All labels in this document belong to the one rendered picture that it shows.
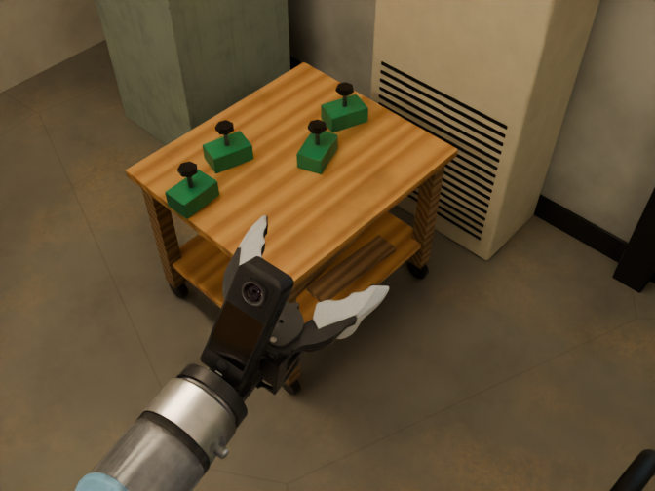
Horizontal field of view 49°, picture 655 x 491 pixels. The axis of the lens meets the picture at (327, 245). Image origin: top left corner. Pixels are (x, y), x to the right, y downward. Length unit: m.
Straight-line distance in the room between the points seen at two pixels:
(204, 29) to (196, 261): 0.75
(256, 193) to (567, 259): 1.11
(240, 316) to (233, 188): 1.22
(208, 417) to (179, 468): 0.05
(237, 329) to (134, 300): 1.70
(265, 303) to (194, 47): 1.86
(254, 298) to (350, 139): 1.37
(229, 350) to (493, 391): 1.53
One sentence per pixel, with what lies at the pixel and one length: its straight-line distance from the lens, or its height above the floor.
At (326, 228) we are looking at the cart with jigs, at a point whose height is 0.53.
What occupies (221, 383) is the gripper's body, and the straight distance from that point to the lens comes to 0.64.
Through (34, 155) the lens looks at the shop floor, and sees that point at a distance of 2.90.
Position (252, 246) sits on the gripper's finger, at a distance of 0.73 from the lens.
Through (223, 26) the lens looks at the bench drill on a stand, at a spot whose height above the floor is 0.50.
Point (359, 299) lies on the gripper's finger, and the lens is 0.71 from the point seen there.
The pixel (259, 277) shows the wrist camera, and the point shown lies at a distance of 0.61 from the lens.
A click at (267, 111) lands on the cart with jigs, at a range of 2.05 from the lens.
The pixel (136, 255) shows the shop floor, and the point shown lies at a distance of 2.44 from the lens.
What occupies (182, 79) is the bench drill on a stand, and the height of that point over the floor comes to 0.39.
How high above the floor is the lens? 1.80
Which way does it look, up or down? 49 degrees down
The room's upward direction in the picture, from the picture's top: straight up
